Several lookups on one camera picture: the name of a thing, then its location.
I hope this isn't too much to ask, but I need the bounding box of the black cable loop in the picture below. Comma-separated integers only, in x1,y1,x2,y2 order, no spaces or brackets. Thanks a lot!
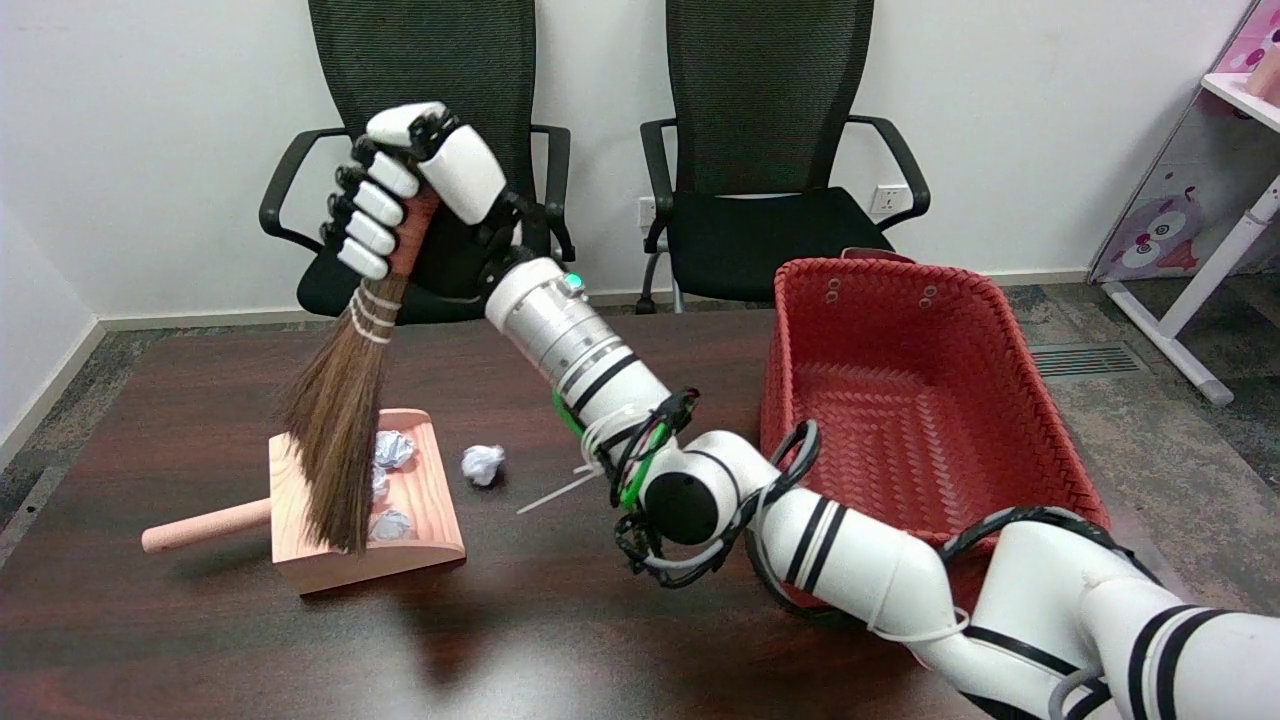
605,388,823,589

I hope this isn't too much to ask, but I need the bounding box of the black mesh office chair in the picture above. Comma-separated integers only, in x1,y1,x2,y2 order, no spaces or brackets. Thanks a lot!
638,0,931,316
259,0,581,327

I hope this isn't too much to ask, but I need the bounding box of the white desk leg frame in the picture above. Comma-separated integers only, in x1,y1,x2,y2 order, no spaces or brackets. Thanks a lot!
1103,175,1280,406

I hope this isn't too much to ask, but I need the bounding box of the red woven basket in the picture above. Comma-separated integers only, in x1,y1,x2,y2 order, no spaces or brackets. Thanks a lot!
758,248,1111,616

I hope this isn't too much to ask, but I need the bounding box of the pink owl print shelf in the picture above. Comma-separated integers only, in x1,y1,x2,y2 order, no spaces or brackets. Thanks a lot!
1095,0,1280,283

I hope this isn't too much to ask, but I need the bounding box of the floor vent grille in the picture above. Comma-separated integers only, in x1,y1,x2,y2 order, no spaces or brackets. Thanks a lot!
1035,343,1141,378

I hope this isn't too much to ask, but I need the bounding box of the black corrugated cable conduit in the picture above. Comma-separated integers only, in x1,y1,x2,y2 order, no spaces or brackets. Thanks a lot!
940,505,1161,586

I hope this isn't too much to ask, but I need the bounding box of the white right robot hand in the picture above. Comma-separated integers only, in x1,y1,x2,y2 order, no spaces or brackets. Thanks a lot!
322,102,546,299

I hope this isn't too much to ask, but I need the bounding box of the pink cup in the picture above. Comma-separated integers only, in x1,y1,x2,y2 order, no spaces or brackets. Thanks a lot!
1245,45,1280,106

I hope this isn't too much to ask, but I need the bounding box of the thick green cable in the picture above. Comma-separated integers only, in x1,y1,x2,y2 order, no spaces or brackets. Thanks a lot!
552,390,673,509

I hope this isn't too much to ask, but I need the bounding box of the brown straw hand broom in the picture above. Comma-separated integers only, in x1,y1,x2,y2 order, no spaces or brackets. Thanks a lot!
278,190,441,554

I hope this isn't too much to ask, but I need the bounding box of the white zip tie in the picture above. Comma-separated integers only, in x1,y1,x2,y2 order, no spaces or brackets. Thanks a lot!
516,465,601,516

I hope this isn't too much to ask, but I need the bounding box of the wooden dustpan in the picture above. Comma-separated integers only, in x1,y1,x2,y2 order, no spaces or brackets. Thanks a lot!
141,408,467,597

